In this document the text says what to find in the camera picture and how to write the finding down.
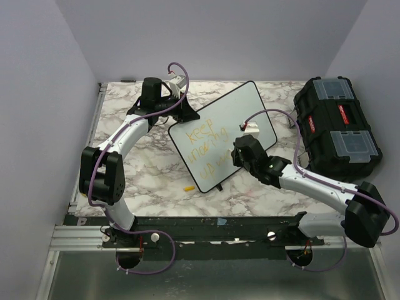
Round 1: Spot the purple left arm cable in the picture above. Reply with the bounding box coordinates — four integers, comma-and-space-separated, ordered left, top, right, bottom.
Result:
87, 62, 190, 276

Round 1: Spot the white whiteboard with black frame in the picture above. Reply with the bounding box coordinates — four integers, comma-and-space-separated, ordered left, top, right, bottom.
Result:
168, 81, 265, 193

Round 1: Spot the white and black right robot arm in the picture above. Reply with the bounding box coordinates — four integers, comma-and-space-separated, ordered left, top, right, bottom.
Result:
231, 135, 389, 248

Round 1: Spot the blue tape piece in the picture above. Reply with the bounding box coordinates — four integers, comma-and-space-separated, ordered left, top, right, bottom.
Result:
217, 217, 227, 226

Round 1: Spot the black plastic toolbox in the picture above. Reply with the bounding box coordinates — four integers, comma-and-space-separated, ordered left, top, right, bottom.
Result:
294, 76, 383, 183

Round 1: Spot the small dark wall clip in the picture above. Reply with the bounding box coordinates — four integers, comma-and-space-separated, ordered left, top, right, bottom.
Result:
120, 79, 136, 83

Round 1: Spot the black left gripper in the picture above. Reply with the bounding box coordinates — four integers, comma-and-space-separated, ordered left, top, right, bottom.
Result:
156, 92, 201, 123

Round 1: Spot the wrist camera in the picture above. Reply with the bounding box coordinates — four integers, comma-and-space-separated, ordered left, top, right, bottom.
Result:
239, 121, 260, 138
168, 72, 187, 98

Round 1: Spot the aluminium frame profile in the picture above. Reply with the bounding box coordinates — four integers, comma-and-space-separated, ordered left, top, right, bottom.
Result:
34, 82, 109, 300

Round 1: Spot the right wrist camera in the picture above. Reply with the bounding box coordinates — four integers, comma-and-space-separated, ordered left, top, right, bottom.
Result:
239, 121, 260, 138

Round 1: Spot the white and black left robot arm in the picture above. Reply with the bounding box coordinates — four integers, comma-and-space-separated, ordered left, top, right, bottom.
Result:
78, 75, 199, 247

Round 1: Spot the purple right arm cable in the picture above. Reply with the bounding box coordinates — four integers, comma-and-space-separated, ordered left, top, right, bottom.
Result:
243, 108, 400, 273

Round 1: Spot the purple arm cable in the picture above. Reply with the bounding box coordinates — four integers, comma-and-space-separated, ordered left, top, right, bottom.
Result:
243, 108, 400, 273
87, 62, 190, 276

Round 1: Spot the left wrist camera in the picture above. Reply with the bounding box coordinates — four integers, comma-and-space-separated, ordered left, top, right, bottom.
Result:
168, 72, 187, 98

